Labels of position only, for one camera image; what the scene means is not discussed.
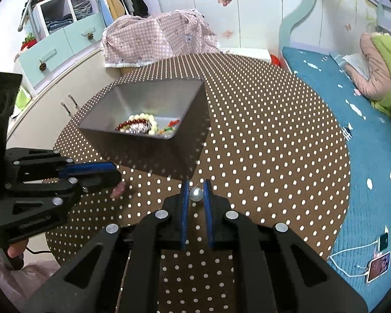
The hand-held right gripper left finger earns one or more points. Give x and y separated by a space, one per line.
184 215

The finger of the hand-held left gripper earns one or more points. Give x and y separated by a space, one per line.
104 180
91 169

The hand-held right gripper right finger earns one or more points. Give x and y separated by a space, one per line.
208 215

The small pink white charm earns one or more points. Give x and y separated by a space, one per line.
118 191

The white pearl bead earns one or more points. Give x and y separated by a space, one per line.
195 195

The grey metal tin box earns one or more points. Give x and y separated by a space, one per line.
150 156

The person's left forearm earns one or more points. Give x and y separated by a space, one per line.
6 283

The person's left hand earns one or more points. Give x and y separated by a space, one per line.
16 249

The green box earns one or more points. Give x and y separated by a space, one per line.
22 99

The beige curved cabinet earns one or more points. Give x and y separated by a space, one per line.
49 97

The pinecone drawer knob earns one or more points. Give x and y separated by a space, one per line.
42 67
91 36

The large light blue drawer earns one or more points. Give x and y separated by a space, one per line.
32 58

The red strawberry plush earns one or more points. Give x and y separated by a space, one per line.
28 40

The blue folded jeans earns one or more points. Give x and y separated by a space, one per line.
60 23

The small light blue drawer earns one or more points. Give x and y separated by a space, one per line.
79 32

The grey folded jeans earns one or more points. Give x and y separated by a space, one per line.
82 7

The pink checked cloth cover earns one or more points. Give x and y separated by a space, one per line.
150 39

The white bedside table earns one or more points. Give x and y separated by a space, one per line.
244 53

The red object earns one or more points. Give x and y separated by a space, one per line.
275 61

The teal printed bed quilt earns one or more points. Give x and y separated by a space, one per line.
371 163

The phone with green screen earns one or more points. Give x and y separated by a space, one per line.
383 242

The phone with pink screen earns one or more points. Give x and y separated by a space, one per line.
379 266

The faint pink butterfly sticker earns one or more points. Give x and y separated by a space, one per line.
228 33

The white pillow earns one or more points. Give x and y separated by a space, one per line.
353 63

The pale green curved headboard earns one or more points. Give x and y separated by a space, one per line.
293 22

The pink folded quilt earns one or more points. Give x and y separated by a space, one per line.
373 68

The curved metal rail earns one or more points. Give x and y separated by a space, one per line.
31 3

